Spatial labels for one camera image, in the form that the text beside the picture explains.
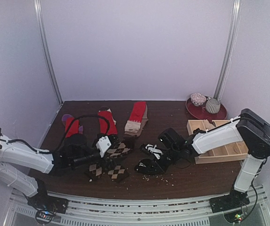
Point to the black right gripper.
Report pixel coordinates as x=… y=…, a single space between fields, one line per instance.
x=161 y=159

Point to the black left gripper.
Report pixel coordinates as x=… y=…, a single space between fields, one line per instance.
x=112 y=138

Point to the brown argyle sock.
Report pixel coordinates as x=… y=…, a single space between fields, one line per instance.
x=115 y=156
x=94 y=172

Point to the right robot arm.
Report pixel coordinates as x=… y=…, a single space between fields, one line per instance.
x=248 y=127

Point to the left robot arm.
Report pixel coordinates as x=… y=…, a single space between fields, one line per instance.
x=19 y=152

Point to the rolled colourful socks in box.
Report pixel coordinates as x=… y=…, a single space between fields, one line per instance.
x=198 y=130

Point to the red sock far left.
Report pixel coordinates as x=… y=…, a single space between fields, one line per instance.
x=71 y=127

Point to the purple striped sock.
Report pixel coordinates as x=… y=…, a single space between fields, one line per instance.
x=65 y=117

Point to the red white sock right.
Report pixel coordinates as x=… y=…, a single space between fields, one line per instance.
x=135 y=120

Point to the red sock middle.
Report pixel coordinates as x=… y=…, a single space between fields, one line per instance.
x=107 y=126

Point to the beige sock in box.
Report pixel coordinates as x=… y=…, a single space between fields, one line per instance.
x=208 y=125

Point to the red round tray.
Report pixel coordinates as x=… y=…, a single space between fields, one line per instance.
x=200 y=112

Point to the white patterned bowl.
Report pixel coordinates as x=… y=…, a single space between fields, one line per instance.
x=198 y=99

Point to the grey striped cup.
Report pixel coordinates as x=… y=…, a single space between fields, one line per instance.
x=213 y=106

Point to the wooden divided organizer box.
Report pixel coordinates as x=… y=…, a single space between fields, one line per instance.
x=231 y=152

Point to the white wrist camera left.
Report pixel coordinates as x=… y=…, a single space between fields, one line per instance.
x=103 y=144

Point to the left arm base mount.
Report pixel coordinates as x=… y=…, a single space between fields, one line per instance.
x=49 y=203

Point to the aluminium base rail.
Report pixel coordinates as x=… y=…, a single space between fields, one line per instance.
x=85 y=211

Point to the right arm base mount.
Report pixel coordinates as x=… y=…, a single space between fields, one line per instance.
x=230 y=201

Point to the aluminium frame post right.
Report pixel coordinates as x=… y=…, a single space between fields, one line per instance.
x=231 y=42

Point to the aluminium frame post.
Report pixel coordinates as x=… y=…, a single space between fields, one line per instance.
x=231 y=42
x=47 y=56

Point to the aluminium frame post left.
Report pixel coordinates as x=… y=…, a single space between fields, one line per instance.
x=47 y=56

